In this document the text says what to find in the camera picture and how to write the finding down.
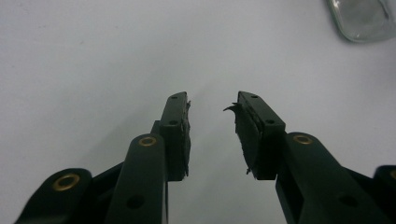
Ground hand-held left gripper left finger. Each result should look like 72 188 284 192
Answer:
104 91 191 224

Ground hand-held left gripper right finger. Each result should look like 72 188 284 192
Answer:
223 91 394 224

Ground clear glass container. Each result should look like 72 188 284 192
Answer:
325 0 396 44

